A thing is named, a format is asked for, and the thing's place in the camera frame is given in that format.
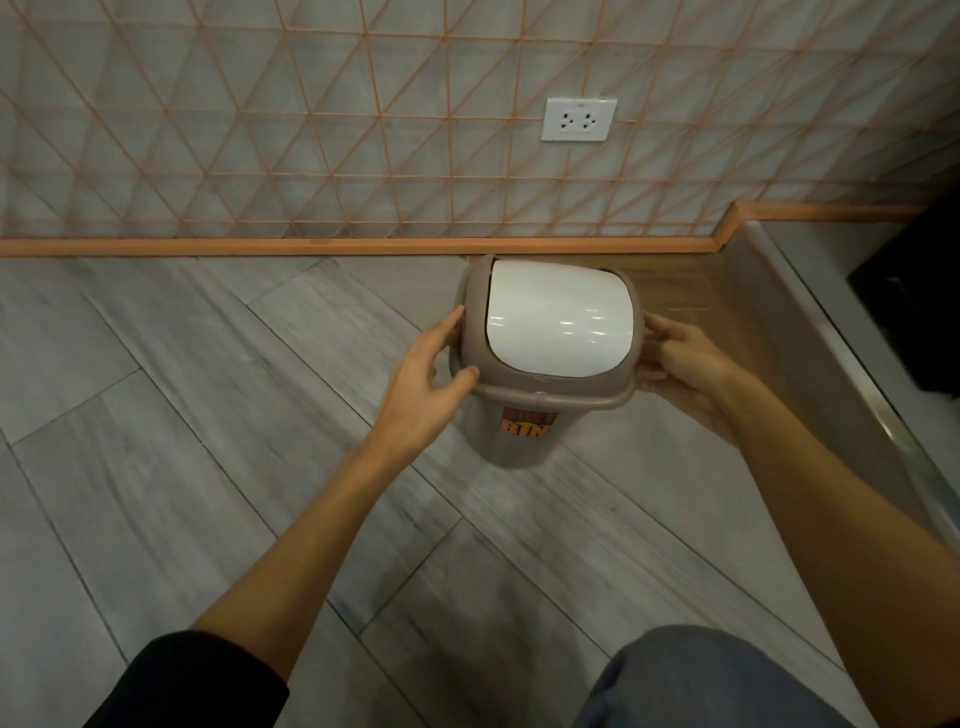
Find person's right forearm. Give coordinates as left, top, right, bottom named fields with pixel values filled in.
left=716, top=378, right=960, bottom=728

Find person's right hand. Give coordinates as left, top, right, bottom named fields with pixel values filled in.
left=636, top=312, right=752, bottom=448

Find grey trousers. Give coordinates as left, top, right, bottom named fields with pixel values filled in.
left=573, top=624, right=858, bottom=728

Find white swing lid flap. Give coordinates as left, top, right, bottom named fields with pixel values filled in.
left=486, top=260, right=639, bottom=379

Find brown plastic dustbin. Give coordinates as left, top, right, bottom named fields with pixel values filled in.
left=448, top=255, right=648, bottom=471

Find white wall socket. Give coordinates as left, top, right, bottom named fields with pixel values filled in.
left=541, top=96, right=619, bottom=144

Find orange skirting board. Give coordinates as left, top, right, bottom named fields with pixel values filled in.
left=0, top=200, right=931, bottom=259

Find black appliance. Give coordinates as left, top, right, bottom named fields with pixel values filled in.
left=846, top=186, right=960, bottom=396

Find steel ledge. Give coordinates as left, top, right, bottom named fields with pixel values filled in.
left=718, top=220, right=960, bottom=558

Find black sleeve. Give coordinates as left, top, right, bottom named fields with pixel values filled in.
left=84, top=630, right=291, bottom=728

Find person's left hand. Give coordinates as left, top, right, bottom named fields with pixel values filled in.
left=372, top=303, right=481, bottom=471

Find person's left forearm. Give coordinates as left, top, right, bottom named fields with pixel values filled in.
left=193, top=433, right=421, bottom=682

